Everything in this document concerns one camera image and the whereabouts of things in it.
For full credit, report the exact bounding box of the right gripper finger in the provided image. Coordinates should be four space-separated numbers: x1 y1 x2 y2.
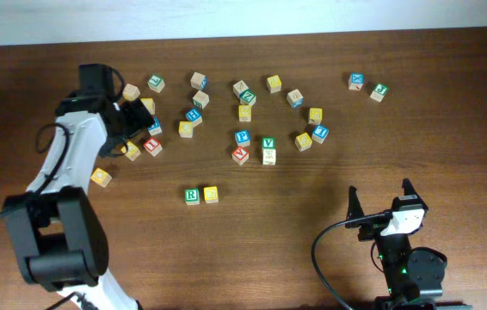
345 186 365 228
401 178 418 199

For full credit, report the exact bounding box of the green R block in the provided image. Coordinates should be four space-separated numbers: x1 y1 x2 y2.
184 188 200 206

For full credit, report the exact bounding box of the yellow S block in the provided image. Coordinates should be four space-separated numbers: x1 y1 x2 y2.
203 186 219 203

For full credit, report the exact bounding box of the yellow block near arm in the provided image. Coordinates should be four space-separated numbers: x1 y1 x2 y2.
90 168 112 188

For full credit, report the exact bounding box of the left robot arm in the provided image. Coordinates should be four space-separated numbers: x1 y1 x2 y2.
3 64 154 309

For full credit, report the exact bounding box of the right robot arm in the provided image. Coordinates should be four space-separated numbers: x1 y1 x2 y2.
345 178 472 309

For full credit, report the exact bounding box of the plain wooden block upper left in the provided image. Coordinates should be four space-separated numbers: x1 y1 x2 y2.
122 84 140 102

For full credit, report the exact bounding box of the plain wooden block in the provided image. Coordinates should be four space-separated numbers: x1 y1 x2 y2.
122 84 140 102
232 80 249 98

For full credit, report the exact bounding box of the blue H block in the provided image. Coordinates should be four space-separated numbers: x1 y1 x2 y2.
147 116 163 136

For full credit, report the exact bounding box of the red I block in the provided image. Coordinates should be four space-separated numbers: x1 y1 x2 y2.
144 138 163 157

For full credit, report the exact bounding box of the green L block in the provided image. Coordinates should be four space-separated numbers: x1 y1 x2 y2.
147 74 165 93

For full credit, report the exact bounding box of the blue block centre left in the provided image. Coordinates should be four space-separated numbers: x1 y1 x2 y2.
185 108 203 127

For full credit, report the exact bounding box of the wooden block green side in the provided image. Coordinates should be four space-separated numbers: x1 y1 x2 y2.
192 90 210 109

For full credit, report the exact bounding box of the wooden block blue D side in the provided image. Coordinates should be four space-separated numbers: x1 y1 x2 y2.
190 72 207 90

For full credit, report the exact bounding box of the blue I block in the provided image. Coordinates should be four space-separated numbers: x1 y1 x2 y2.
311 125 330 144

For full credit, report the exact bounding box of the white X block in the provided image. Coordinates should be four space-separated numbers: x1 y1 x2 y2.
262 149 276 165

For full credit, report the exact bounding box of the green J block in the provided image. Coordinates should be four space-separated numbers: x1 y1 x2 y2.
370 84 390 102

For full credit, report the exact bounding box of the green V block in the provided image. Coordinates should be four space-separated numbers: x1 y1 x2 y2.
262 137 276 150

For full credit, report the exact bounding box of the plain wooden block centre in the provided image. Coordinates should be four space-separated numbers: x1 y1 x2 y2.
232 80 249 98

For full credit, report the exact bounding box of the blue P block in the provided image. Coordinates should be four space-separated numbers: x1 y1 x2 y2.
235 130 250 147

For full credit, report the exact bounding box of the red V block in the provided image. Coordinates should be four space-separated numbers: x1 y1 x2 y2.
231 146 250 165

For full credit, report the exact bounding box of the blue X block far right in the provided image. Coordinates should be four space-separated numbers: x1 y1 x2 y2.
348 72 365 90

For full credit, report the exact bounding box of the green Z block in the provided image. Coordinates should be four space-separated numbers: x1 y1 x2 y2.
239 90 256 106

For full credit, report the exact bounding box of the wooden block blue D front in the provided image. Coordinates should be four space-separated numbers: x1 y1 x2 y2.
287 89 304 109

